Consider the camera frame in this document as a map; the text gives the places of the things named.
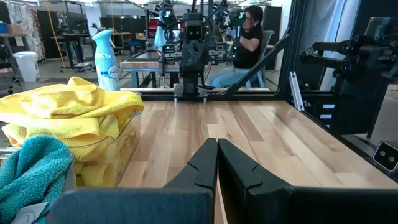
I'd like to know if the table-level camera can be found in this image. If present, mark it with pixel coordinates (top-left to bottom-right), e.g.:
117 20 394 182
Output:
372 140 398 174

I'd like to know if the grey monitor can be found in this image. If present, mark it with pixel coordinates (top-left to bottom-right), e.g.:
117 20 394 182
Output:
364 17 398 40

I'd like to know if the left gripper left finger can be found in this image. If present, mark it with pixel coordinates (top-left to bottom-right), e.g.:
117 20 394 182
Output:
45 138 219 224

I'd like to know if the white trash bin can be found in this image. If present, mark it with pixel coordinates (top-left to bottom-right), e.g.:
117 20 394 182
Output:
12 51 40 83

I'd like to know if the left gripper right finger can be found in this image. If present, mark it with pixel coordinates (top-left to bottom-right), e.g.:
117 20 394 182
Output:
217 138 398 224

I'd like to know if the black box with white labels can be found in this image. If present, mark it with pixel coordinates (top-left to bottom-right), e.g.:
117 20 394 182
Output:
312 100 374 136

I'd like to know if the patterned curtain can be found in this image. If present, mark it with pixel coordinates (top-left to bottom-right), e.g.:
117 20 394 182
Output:
6 0 47 62

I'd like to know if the silver metal bracket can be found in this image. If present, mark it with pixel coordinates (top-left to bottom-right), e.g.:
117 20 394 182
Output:
288 70 305 112

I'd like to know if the yellow hanging cable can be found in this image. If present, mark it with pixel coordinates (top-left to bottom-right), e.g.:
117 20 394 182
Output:
44 0 68 73

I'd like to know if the wooden background workbench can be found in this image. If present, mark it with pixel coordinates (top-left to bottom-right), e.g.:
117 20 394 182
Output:
119 58 213 90

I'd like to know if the pale blue spray bottle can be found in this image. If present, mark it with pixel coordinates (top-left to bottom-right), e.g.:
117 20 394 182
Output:
91 29 121 92

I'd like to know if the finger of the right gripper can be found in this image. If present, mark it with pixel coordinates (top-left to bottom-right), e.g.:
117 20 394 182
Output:
195 46 209 76
183 46 197 76

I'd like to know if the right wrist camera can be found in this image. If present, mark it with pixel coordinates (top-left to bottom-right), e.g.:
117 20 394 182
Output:
185 20 205 42

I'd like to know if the black background desk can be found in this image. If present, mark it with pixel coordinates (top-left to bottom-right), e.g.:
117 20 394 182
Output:
51 32 96 71

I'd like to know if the black office chair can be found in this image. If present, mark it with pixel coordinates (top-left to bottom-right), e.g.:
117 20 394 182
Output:
0 43 16 94

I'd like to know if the yellow microfiber towel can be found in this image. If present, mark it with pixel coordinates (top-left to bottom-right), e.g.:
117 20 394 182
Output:
73 130 141 187
1 114 121 162
0 76 146 147

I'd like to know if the grey chair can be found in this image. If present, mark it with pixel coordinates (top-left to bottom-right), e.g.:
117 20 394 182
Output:
245 30 276 90

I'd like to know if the person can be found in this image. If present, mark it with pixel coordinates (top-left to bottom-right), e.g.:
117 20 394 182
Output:
207 4 265 90

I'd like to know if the teal microfiber towel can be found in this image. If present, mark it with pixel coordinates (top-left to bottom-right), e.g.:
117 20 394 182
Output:
0 135 75 224

